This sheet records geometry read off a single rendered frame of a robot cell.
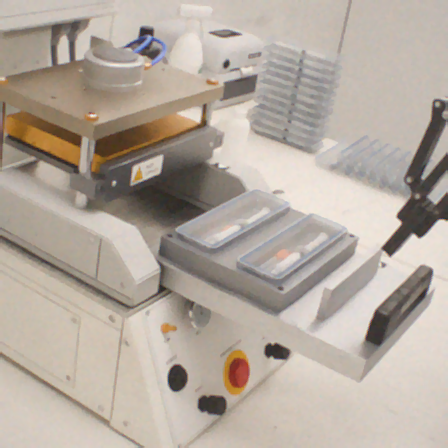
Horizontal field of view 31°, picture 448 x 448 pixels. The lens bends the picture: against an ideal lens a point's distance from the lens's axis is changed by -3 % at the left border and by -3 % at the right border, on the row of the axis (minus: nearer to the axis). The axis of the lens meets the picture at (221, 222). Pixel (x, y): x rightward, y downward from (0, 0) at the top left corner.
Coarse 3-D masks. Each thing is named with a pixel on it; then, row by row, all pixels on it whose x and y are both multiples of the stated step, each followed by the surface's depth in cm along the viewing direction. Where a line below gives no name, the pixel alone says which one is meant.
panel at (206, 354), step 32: (160, 320) 97; (224, 320) 108; (160, 352) 97; (192, 352) 102; (224, 352) 107; (256, 352) 114; (160, 384) 97; (192, 384) 102; (224, 384) 107; (256, 384) 113; (192, 416) 101
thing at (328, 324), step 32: (160, 256) 97; (352, 256) 105; (192, 288) 95; (224, 288) 93; (320, 288) 97; (352, 288) 95; (384, 288) 99; (256, 320) 91; (288, 320) 89; (320, 320) 90; (352, 320) 91; (320, 352) 88; (352, 352) 86; (384, 352) 91
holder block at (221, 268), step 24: (288, 216) 107; (168, 240) 96; (240, 240) 99; (264, 240) 99; (192, 264) 95; (216, 264) 93; (312, 264) 96; (336, 264) 101; (240, 288) 92; (264, 288) 90; (288, 288) 90
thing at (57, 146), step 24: (24, 120) 104; (168, 120) 112; (192, 120) 114; (24, 144) 104; (48, 144) 102; (72, 144) 99; (96, 144) 100; (120, 144) 102; (144, 144) 103; (72, 168) 101; (96, 168) 98
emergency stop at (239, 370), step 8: (232, 360) 109; (240, 360) 109; (232, 368) 108; (240, 368) 109; (248, 368) 110; (232, 376) 108; (240, 376) 109; (248, 376) 110; (232, 384) 108; (240, 384) 108
